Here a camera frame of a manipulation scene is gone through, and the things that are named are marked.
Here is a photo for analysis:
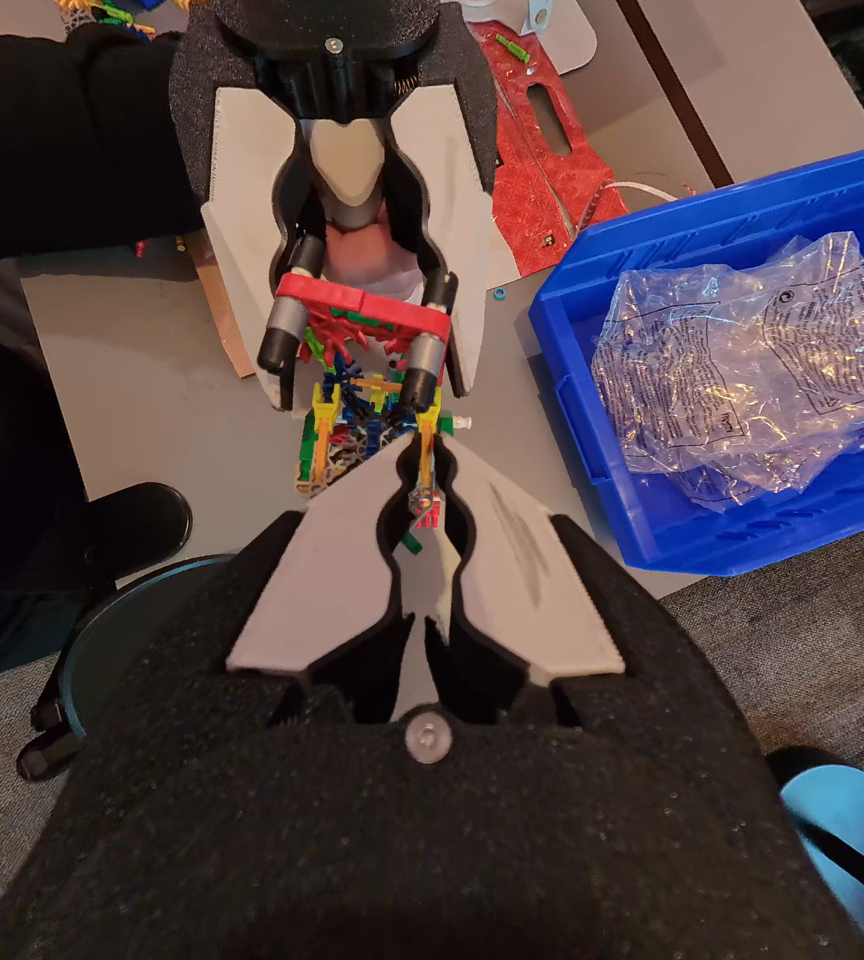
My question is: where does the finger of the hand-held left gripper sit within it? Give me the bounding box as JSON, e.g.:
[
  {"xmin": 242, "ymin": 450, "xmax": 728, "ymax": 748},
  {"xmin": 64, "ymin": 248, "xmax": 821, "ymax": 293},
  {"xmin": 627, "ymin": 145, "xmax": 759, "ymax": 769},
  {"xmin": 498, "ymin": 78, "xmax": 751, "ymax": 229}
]
[
  {"xmin": 201, "ymin": 86, "xmax": 309, "ymax": 412},
  {"xmin": 390, "ymin": 84, "xmax": 493, "ymax": 397}
]

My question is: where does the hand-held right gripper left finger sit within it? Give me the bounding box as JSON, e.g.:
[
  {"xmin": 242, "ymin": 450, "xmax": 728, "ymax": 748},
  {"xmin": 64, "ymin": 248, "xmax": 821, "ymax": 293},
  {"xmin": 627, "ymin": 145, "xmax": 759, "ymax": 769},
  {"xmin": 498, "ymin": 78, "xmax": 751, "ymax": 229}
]
[{"xmin": 225, "ymin": 431, "xmax": 421, "ymax": 723}]

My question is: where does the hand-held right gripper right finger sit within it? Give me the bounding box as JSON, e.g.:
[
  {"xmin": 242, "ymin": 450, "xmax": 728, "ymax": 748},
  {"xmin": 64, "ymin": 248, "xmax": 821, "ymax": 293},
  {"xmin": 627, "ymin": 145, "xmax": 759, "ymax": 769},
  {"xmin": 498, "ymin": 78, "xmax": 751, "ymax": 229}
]
[{"xmin": 432, "ymin": 433, "xmax": 625, "ymax": 723}]

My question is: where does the small multicolour toy assembly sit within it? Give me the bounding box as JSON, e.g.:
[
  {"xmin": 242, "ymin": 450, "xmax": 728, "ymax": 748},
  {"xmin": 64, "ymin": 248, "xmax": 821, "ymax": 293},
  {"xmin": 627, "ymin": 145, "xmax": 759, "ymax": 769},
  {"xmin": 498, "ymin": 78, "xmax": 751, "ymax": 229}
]
[{"xmin": 295, "ymin": 378, "xmax": 448, "ymax": 556}]

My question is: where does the green connector toy assembly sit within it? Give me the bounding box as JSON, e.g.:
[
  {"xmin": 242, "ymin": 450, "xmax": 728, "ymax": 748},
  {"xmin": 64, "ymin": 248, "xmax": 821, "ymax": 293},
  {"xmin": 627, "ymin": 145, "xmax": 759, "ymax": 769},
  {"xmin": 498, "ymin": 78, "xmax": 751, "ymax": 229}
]
[{"xmin": 255, "ymin": 236, "xmax": 474, "ymax": 556}]

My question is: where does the person's left forearm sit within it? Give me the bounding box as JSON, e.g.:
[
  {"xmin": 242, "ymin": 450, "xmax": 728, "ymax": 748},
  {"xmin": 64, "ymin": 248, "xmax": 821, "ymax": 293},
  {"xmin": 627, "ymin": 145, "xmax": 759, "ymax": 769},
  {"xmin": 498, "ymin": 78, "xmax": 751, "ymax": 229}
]
[{"xmin": 0, "ymin": 26, "xmax": 204, "ymax": 264}]

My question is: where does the person's left hand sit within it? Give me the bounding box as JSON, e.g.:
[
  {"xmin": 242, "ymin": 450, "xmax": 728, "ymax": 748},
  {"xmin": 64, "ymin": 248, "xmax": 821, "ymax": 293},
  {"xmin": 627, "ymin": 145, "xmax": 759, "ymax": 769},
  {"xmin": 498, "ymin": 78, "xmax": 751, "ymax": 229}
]
[{"xmin": 324, "ymin": 212, "xmax": 433, "ymax": 295}]

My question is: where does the construction toy set plastic bag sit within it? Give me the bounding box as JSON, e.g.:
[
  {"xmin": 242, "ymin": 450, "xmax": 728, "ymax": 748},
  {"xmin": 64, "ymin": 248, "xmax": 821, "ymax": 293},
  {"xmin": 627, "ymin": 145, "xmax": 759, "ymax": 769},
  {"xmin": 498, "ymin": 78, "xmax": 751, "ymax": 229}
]
[{"xmin": 177, "ymin": 21, "xmax": 631, "ymax": 380}]

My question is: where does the small blue plastic bin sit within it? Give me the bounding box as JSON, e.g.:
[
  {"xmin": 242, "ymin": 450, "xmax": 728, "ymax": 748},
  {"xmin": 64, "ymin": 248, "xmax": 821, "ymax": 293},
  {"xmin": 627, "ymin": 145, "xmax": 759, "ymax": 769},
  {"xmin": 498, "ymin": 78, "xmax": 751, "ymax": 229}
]
[{"xmin": 528, "ymin": 137, "xmax": 864, "ymax": 577}]

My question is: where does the black office chair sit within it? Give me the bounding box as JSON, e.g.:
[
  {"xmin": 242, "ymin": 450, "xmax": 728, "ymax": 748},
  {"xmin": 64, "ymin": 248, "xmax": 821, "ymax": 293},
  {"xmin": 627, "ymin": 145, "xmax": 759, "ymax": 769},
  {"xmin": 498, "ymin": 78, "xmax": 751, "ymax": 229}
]
[{"xmin": 15, "ymin": 482, "xmax": 241, "ymax": 783}]

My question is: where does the white adjustable book stand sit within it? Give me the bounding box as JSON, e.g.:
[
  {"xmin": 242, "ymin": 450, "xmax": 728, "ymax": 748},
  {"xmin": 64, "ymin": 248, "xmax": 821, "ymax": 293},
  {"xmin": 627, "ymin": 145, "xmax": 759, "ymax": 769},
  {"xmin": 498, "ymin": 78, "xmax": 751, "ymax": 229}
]
[{"xmin": 462, "ymin": 0, "xmax": 598, "ymax": 76}]

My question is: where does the pile of toy connectors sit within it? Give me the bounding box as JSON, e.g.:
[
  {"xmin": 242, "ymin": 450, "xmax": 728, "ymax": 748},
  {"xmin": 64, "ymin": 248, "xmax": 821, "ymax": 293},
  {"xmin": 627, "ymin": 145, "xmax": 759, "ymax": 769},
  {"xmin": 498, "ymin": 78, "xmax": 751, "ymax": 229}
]
[{"xmin": 57, "ymin": 0, "xmax": 193, "ymax": 39}]

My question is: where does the clear plastic bag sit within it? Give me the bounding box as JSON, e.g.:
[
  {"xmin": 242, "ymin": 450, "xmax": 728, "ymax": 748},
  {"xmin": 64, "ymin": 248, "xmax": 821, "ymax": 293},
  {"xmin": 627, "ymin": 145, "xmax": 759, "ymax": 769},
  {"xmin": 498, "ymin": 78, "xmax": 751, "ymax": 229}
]
[{"xmin": 591, "ymin": 231, "xmax": 864, "ymax": 515}]

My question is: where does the light blue stool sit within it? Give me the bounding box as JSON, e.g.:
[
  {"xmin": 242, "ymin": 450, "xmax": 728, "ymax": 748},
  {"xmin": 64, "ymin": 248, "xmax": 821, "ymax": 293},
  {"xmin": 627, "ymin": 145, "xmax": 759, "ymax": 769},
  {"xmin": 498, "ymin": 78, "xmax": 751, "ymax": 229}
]
[{"xmin": 765, "ymin": 746, "xmax": 864, "ymax": 935}]

